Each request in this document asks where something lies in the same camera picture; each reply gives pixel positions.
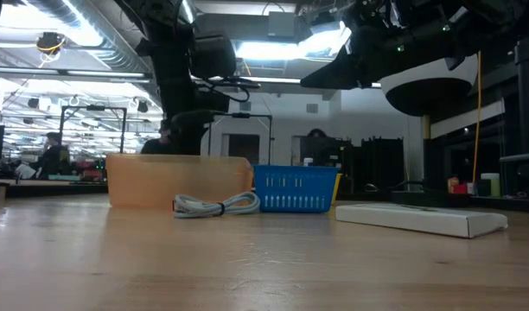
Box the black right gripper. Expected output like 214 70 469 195
300 0 425 91

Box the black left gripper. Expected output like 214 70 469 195
160 81 231 156

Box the white box with adapter picture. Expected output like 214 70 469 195
335 202 509 239

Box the orange mat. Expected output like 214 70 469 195
105 153 254 211

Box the ceiling light panel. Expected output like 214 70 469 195
233 25 352 61

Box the grey ceiling box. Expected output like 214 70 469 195
267 11 296 38

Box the white globe lamp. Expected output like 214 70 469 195
379 54 481 117

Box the blue slotted plastic basket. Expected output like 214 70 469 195
252 164 341 214

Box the yellow slotted plastic basket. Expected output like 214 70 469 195
331 172 344 206

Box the black ceiling device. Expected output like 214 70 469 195
35 32 67 57

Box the white and green container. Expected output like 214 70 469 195
480 172 501 198

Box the black rig frame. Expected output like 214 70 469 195
207 111 274 166
58 105 128 155

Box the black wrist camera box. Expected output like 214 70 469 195
189 32 238 79

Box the silver ceiling duct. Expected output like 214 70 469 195
22 0 153 74

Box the yellow hanging cable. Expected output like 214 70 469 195
471 50 482 185

